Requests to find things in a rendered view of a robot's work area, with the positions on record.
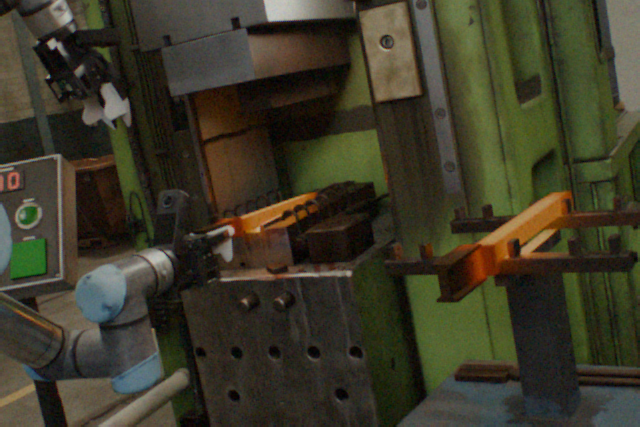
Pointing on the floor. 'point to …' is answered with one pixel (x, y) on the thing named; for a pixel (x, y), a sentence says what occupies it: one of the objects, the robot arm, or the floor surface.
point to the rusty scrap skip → (99, 203)
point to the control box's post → (51, 406)
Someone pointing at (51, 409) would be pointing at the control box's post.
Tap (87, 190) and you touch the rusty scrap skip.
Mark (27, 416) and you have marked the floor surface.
